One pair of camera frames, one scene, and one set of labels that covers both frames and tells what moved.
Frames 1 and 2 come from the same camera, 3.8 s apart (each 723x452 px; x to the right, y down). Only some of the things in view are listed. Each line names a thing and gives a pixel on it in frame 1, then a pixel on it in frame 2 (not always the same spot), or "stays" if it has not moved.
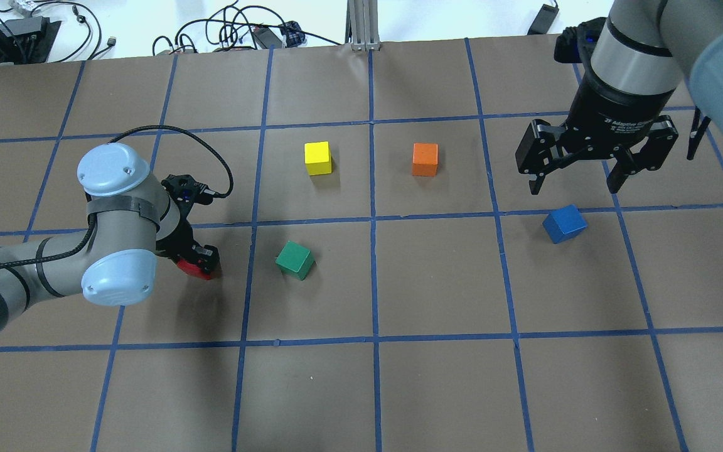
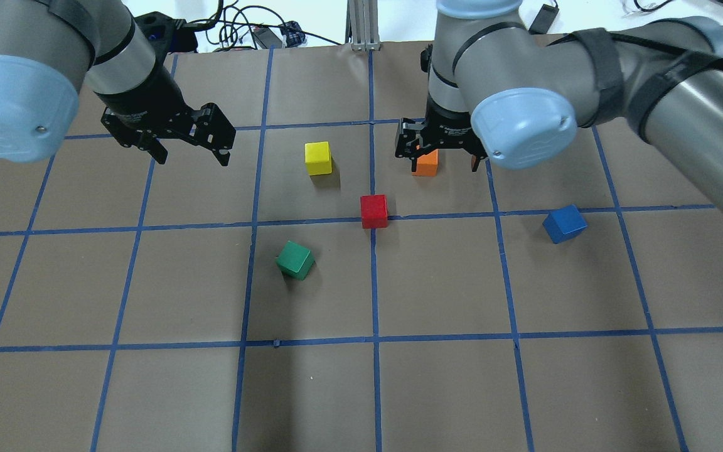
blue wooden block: [564, 224] stays
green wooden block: [295, 260] stays
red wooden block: [192, 270] to [374, 210]
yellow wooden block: [317, 157] stays
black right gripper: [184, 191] to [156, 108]
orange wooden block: [425, 159] stays
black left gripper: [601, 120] to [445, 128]
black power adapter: [544, 20] stays
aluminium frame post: [362, 26] stays
